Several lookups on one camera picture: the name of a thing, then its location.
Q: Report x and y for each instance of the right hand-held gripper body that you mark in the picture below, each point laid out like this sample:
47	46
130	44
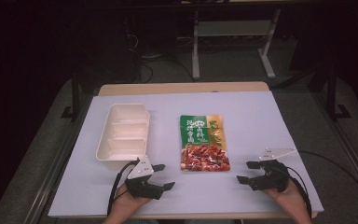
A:
272	177

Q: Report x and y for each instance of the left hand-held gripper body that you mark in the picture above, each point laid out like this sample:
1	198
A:
140	182

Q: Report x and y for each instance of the white compartment tray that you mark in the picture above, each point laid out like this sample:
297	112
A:
124	135

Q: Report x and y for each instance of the green and red snack packet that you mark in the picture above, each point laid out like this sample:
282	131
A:
203	143

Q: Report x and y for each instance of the person's left hand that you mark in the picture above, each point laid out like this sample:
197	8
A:
126	200

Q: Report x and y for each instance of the person's right hand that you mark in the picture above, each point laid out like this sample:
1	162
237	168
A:
287	200

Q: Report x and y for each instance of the pale table mat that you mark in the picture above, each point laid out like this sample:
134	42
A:
251	124

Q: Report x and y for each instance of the black metal stand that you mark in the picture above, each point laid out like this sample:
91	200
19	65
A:
332	93
75	93

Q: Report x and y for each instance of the aluminium rail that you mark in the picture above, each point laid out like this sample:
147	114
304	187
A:
54	177
351	152

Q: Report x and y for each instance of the white metal table frame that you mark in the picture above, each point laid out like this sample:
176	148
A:
195	46

